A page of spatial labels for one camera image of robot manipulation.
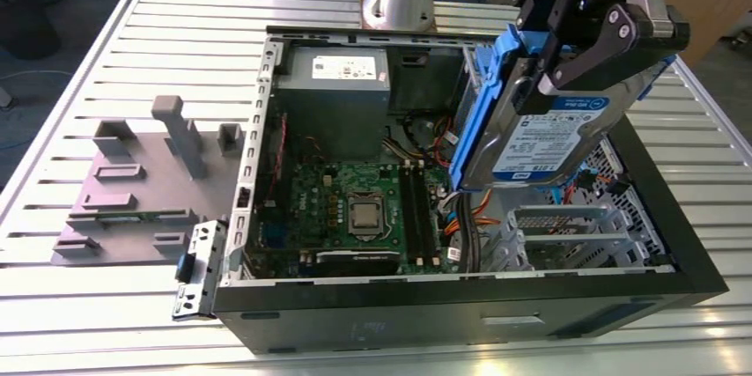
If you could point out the hard disk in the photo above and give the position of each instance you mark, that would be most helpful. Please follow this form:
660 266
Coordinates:
540 142

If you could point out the black chair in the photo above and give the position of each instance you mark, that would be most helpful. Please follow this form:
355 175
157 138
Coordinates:
29 32

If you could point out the grey power supply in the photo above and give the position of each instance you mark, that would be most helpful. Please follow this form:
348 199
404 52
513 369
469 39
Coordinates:
329 120

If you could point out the metal expansion slot bracket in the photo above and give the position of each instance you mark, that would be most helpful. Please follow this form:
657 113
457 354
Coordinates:
205 235

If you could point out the silver CPU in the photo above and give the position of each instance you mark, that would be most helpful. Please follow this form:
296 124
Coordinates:
367 213

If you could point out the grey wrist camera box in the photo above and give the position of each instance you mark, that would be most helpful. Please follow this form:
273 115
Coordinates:
655 10

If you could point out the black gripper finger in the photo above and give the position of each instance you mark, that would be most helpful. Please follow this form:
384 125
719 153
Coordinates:
593 50

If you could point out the CPU socket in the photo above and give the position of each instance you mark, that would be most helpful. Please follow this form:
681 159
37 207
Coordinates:
347 217

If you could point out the black PC case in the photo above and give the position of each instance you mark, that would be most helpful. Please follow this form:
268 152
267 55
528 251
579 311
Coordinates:
411 319

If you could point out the black RAM slot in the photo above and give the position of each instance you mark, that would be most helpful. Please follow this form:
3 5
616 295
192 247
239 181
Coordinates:
412 213
428 213

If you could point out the metal disk bay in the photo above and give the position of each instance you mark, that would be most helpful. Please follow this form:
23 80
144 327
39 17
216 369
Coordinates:
564 237

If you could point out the black graphics card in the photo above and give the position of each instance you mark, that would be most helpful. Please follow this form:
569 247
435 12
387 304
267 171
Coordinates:
352 261

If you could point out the grey parts rack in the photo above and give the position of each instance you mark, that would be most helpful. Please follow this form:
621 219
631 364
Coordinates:
152 191

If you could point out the green motherboard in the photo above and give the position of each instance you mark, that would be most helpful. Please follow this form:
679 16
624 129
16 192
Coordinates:
317 217

